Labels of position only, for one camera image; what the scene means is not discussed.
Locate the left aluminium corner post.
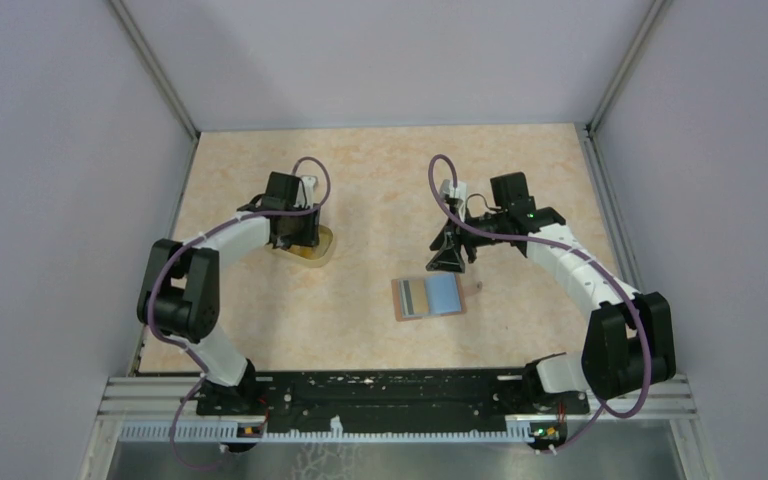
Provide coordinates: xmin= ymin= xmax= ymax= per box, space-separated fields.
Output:
xmin=106 ymin=0 xmax=201 ymax=142

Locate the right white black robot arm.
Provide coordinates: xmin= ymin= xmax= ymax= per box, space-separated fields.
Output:
xmin=426 ymin=172 xmax=676 ymax=412

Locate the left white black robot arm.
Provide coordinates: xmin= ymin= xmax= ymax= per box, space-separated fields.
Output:
xmin=137 ymin=172 xmax=322 ymax=414

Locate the right aluminium corner post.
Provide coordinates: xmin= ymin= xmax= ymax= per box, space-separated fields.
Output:
xmin=586 ymin=0 xmax=673 ymax=138

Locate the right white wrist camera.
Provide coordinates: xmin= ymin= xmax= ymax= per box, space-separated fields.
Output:
xmin=439 ymin=179 xmax=469 ymax=222

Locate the beige oval card tray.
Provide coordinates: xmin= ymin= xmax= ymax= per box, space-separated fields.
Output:
xmin=269 ymin=225 xmax=337 ymax=268

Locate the white slotted cable duct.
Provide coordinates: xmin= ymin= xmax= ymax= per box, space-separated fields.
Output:
xmin=118 ymin=421 xmax=536 ymax=444

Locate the purple cable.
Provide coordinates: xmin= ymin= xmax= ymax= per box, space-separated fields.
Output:
xmin=427 ymin=154 xmax=654 ymax=458
xmin=146 ymin=156 xmax=332 ymax=473

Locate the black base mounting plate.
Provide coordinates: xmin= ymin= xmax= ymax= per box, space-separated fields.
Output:
xmin=196 ymin=365 xmax=590 ymax=434

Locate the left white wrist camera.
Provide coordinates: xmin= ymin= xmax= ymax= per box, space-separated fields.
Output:
xmin=295 ymin=175 xmax=319 ymax=210

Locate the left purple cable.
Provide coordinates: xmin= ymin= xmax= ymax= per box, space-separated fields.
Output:
xmin=146 ymin=156 xmax=332 ymax=473

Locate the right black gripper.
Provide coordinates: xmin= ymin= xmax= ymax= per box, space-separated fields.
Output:
xmin=426 ymin=204 xmax=508 ymax=274

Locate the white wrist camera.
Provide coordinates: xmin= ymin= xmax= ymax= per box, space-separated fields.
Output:
xmin=295 ymin=175 xmax=319 ymax=210
xmin=439 ymin=179 xmax=469 ymax=222

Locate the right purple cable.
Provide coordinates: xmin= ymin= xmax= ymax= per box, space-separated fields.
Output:
xmin=427 ymin=154 xmax=654 ymax=458

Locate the brown leather card holder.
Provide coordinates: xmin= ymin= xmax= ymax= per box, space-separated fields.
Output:
xmin=391 ymin=273 xmax=484 ymax=322

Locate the aluminium frame rail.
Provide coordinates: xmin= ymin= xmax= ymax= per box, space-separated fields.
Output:
xmin=97 ymin=375 xmax=698 ymax=420

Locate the aluminium corner post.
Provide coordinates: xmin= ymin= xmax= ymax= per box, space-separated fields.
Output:
xmin=106 ymin=0 xmax=201 ymax=142
xmin=586 ymin=0 xmax=673 ymax=138

